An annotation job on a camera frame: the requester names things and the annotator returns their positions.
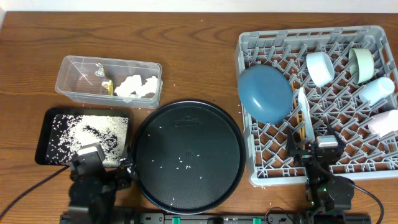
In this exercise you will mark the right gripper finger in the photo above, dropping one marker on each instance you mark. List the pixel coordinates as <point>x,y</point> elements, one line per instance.
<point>292,150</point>
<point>331,131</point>

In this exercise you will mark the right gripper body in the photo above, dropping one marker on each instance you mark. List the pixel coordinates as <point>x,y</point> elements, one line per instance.
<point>304,155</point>

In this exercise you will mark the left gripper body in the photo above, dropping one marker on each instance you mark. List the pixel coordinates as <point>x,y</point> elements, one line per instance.
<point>123,175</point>

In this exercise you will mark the white plastic spoon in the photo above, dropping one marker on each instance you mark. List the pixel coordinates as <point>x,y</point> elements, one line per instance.
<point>305,108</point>

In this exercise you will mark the white rice pile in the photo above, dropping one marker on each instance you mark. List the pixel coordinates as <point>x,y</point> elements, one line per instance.
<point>69,133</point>

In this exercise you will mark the pink cup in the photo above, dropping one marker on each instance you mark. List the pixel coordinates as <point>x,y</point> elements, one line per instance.
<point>384,123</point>

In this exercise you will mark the small white cup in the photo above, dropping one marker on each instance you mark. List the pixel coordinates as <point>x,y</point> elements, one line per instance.
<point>376,90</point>

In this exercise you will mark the dark blue plate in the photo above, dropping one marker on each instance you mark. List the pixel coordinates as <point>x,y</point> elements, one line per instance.
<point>265,93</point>

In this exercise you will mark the yellow green snack wrapper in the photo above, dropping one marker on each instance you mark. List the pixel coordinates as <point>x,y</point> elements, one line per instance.
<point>107,87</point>

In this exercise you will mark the light blue saucer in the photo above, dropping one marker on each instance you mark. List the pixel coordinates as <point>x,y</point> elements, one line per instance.
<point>320,68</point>

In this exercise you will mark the light green bowl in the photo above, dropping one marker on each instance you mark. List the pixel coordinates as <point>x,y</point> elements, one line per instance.
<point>363,65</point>

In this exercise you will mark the white tissue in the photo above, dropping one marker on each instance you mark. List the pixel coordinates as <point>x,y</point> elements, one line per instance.
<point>128,88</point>
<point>150,86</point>

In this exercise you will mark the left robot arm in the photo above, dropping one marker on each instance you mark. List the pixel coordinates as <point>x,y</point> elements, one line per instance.
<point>93,192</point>

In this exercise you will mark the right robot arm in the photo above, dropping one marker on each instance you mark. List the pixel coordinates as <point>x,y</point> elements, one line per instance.
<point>330,195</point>

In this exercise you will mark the grey dishwasher rack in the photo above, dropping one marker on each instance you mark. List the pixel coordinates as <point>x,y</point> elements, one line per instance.
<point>366,156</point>

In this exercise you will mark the clear plastic waste bin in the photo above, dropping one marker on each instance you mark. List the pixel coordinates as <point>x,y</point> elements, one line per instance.
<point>77,80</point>

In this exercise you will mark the black rectangular tray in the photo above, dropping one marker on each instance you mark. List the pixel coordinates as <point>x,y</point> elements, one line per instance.
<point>52,112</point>

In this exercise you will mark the round black serving tray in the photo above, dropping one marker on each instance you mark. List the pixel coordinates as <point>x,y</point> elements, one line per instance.
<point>189,156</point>

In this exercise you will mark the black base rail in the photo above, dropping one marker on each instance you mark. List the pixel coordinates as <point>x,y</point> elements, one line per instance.
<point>277,218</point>

